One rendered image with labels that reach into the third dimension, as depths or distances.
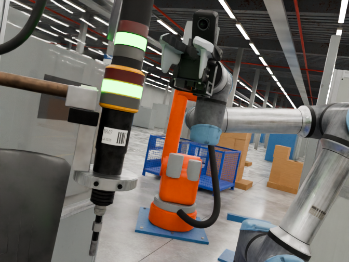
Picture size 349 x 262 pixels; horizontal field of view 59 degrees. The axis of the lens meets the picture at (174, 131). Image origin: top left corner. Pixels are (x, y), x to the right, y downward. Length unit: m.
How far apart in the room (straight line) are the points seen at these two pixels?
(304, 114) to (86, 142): 0.74
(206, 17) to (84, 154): 0.38
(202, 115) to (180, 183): 3.44
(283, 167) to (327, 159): 8.61
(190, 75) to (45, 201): 0.32
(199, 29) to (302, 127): 0.48
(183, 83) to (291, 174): 8.96
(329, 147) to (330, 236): 1.36
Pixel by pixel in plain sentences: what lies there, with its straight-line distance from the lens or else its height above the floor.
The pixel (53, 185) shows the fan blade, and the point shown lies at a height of 1.41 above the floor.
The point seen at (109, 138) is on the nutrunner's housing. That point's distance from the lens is 0.33.
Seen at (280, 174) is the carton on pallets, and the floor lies 0.42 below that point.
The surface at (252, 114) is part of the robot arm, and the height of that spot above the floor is 1.58.
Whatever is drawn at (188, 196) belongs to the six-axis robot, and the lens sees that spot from 4.21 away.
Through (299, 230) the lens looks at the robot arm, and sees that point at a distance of 0.87.
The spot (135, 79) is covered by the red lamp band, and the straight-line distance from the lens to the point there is 0.33.
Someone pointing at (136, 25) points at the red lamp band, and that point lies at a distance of 0.34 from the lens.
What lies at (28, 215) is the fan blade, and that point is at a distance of 0.46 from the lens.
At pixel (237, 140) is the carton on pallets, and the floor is 1.18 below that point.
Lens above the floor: 1.54
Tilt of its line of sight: 3 degrees down
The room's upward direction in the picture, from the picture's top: 11 degrees clockwise
